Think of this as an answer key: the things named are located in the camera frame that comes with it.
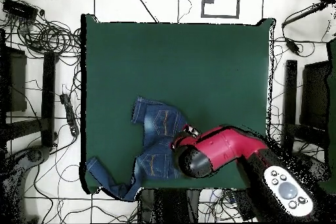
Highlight blue denim jeans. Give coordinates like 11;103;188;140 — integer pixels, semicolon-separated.
85;96;188;202

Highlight dark flat panel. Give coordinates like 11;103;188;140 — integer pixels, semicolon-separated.
0;46;28;113
300;60;331;130

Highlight dark green table cloth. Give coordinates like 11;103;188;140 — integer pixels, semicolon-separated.
79;13;276;194

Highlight black oblong device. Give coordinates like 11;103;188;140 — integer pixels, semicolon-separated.
232;189;254;221

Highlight black stand beam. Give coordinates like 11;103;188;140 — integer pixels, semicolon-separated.
282;59;299;153
41;51;57;148

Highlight black power strip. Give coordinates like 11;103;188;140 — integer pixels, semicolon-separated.
59;93;80;137

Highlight grey round stand foot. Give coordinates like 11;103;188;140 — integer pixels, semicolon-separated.
293;152;330;183
24;145;51;164

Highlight black power adapter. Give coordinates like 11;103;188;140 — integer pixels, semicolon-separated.
284;37;301;55

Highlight black tube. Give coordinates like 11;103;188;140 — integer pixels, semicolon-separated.
282;1;327;28

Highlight black box device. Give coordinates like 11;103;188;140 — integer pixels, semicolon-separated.
2;0;39;21

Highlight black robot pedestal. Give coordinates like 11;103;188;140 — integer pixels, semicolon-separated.
138;188;201;223

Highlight tangled black cable bundle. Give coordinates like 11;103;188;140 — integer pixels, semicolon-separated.
15;16;82;59

